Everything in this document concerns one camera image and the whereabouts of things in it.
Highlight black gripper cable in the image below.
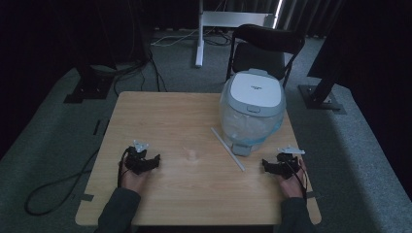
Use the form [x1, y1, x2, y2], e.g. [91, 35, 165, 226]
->
[24, 149, 130, 216]
[285, 159, 309, 200]

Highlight black folding chair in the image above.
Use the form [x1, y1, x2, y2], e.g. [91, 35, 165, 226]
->
[225, 23, 306, 90]

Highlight black stand with base plate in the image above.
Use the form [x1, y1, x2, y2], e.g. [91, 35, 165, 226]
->
[63, 48, 115, 105]
[297, 48, 348, 116]

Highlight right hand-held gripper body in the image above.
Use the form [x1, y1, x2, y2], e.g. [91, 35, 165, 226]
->
[275, 145, 306, 178]

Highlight white floor cable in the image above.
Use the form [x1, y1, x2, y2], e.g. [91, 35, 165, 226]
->
[150, 29, 199, 48]

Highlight white desk frame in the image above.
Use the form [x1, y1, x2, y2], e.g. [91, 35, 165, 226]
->
[194, 0, 276, 68]

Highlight person's right hand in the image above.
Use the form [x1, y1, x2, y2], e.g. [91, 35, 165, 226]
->
[277, 159, 309, 199]

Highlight clear plastic cup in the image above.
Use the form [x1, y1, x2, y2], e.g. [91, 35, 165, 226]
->
[182, 146, 199, 163]

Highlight person's left hand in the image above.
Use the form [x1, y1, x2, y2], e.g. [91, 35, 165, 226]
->
[119, 158, 153, 196]

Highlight black cables under desk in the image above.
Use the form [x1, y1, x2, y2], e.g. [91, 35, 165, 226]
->
[203, 29, 233, 47]

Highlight white straw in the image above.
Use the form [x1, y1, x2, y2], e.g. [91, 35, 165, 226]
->
[210, 126, 247, 172]

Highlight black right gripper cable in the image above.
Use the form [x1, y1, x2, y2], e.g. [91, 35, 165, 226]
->
[285, 159, 309, 200]

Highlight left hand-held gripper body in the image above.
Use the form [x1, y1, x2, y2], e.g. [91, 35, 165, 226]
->
[123, 139, 151, 171]

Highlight bright metal pole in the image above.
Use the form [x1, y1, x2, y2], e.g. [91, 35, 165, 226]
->
[272, 0, 286, 29]

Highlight black floor cable bundle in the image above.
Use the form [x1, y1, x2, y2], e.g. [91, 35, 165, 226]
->
[112, 48, 169, 97]

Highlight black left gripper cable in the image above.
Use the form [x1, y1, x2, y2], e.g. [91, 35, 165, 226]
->
[24, 149, 130, 216]

